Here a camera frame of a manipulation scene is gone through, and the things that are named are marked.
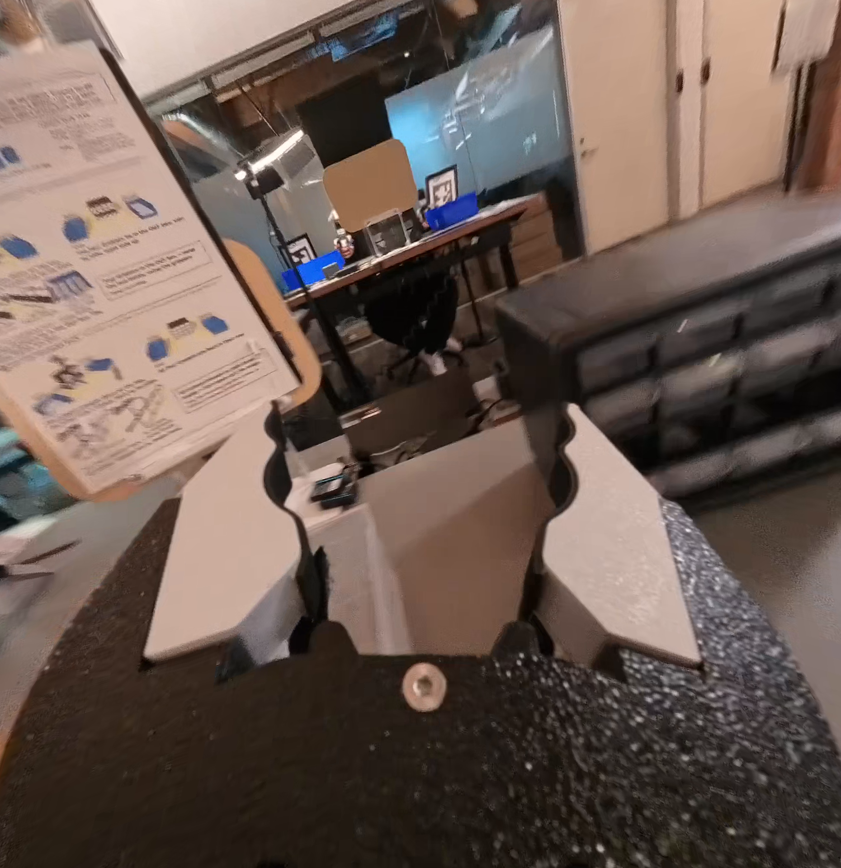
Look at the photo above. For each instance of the tan board with instruction sheet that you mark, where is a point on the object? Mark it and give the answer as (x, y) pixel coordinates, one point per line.
(108, 271)

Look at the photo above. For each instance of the tan rounded board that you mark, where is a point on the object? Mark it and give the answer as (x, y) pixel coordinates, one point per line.
(369, 183)

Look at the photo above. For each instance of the blue plastic bin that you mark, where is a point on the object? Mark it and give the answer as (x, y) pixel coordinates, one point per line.
(451, 211)
(312, 268)

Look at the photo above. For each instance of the black drawer cabinet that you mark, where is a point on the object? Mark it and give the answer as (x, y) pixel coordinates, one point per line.
(542, 339)

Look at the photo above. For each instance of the wooden table with black legs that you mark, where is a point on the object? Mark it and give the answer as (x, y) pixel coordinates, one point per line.
(407, 247)

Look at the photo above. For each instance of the rows of clear cabinet drawers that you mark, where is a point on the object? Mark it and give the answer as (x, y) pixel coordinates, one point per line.
(698, 380)

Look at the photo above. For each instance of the clear box with black inserts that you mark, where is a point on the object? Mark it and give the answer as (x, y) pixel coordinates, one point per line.
(386, 234)

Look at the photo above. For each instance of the black white printed tag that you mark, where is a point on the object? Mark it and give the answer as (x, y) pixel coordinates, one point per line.
(300, 251)
(442, 186)

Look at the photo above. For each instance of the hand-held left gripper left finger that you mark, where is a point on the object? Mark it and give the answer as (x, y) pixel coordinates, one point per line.
(224, 542)

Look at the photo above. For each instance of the studio light on stand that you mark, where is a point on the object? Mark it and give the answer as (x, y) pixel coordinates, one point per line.
(278, 163)

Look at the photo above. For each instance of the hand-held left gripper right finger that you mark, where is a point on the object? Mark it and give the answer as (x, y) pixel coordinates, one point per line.
(617, 563)

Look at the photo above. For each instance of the small black device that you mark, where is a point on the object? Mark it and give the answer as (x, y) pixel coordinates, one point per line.
(336, 489)

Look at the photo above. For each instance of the white double doors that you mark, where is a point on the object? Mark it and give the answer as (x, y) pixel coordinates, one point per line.
(698, 102)

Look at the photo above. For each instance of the white shoe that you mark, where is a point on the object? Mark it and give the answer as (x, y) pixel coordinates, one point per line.
(437, 361)

